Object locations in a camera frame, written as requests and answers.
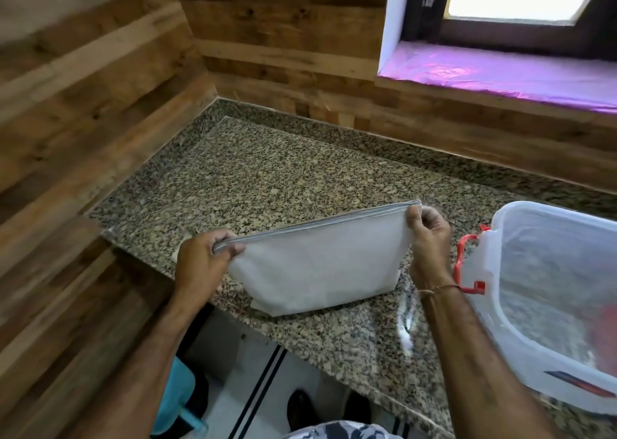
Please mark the person's right hand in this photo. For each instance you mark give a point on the person's right hand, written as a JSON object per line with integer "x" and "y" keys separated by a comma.
{"x": 431, "y": 248}

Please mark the person's left hand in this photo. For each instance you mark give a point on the person's left hand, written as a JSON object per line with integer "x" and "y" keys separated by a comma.
{"x": 200, "y": 260}

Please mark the person's right thumb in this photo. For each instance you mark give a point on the person's right thumb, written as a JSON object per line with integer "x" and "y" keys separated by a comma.
{"x": 412, "y": 219}

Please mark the person's left thumb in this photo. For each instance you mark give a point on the person's left thumb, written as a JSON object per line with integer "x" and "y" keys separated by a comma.
{"x": 222, "y": 234}

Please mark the white zippered fabric pouch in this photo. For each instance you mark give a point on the white zippered fabric pouch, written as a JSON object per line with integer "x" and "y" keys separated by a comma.
{"x": 318, "y": 260}

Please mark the person's left forearm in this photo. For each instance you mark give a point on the person's left forearm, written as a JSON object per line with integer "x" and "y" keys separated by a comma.
{"x": 130, "y": 371}

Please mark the person's right forearm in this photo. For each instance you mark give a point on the person's right forearm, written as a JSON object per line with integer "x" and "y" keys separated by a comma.
{"x": 477, "y": 361}

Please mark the clear plastic storage container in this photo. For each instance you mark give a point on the clear plastic storage container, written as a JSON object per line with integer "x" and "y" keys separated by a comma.
{"x": 544, "y": 303}

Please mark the blue plastic stool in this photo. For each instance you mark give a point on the blue plastic stool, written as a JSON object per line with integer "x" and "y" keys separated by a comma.
{"x": 176, "y": 400}

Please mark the person's black shoe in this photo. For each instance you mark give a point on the person's black shoe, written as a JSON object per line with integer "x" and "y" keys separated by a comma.
{"x": 357, "y": 407}
{"x": 301, "y": 409}

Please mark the person's patterned clothing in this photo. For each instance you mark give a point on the person's patterned clothing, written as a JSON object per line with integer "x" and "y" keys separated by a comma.
{"x": 344, "y": 430}

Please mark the window with dark frame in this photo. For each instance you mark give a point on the window with dark frame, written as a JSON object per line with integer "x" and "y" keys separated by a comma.
{"x": 511, "y": 9}

